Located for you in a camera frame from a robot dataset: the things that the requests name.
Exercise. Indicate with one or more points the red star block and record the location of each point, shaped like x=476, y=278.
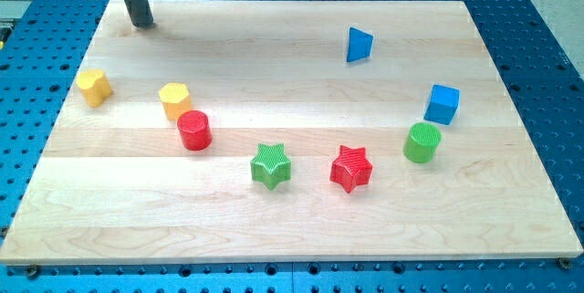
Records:
x=350, y=168

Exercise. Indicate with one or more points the red cylinder block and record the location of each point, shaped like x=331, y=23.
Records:
x=194, y=130

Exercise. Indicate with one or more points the blue triangle block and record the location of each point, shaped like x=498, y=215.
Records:
x=359, y=45

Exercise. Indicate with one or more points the yellow heart block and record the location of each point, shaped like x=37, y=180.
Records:
x=94, y=86

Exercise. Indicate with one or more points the yellow hexagon block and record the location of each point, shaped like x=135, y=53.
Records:
x=176, y=100

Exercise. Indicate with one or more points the green cylinder block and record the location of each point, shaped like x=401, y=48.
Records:
x=422, y=142

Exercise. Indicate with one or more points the light wooden board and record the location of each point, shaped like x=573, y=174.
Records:
x=115, y=185

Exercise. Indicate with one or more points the green star block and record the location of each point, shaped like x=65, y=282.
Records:
x=270, y=165

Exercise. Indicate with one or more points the blue cube block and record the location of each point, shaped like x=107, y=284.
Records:
x=442, y=104

